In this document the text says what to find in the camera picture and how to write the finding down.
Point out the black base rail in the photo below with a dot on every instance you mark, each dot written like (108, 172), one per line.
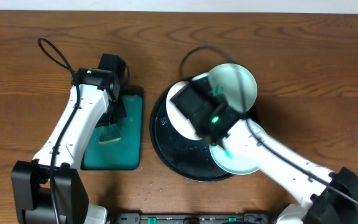
(135, 218)

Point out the green yellow sponge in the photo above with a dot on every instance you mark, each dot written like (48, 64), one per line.
(109, 134)

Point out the round black tray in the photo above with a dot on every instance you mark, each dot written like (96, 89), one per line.
(189, 158)

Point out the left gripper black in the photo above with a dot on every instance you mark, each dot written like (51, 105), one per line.
(111, 116)

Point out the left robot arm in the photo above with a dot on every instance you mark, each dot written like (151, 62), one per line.
(48, 189)

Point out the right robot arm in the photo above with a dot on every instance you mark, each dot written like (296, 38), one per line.
(322, 195)

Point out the white plate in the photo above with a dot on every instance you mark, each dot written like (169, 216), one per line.
(181, 124)

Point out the mint plate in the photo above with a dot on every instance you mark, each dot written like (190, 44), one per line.
(236, 84)
(240, 153)

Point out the rectangular black green tray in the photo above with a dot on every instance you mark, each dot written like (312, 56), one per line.
(123, 154)

